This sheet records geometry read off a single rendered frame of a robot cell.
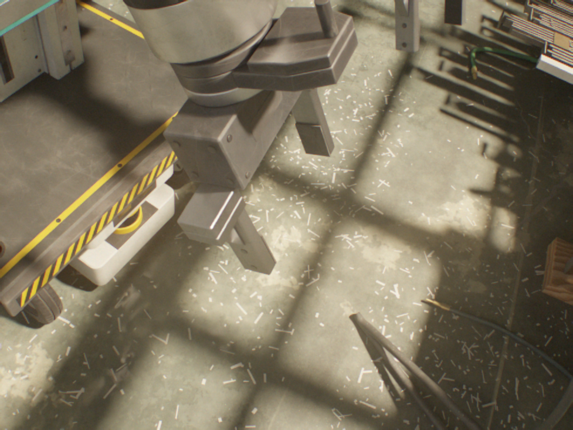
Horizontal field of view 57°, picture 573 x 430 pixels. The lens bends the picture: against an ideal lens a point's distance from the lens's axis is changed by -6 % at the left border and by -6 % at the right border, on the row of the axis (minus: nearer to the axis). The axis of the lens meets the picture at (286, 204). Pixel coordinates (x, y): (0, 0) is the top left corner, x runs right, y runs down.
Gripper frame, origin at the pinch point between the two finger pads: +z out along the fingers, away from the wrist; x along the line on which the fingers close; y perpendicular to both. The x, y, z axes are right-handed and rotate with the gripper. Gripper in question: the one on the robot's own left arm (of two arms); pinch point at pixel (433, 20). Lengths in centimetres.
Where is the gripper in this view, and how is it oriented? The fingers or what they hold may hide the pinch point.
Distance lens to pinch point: 74.5
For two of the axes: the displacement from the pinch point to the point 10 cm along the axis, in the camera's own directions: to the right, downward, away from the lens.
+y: 7.6, 2.9, -5.8
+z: 1.0, 8.3, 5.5
